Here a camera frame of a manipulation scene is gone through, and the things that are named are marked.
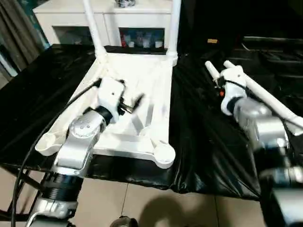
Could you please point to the white plastic table top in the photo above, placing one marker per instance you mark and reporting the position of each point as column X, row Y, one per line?
column 151, row 85

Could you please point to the white plastic table leg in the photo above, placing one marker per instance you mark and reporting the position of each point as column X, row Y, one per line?
column 211, row 70
column 270, row 99
column 93, row 28
column 174, row 28

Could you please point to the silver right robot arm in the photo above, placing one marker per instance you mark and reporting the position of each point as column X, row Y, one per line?
column 265, row 132

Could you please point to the small tan box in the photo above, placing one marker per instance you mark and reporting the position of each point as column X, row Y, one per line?
column 212, row 41

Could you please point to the small red bottle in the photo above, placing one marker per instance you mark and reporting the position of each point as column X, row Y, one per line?
column 124, row 41

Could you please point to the black work mat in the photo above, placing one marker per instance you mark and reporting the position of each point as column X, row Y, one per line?
column 42, row 94

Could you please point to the small grey bundle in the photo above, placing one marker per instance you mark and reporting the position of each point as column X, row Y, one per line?
column 125, row 3

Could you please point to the white glass-door cabinet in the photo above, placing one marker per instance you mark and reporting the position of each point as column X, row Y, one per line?
column 71, row 19

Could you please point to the dark robot left foot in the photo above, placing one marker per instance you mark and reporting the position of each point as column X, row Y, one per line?
column 124, row 222

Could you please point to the grey window curtain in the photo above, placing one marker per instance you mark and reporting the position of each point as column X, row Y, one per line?
column 19, row 33

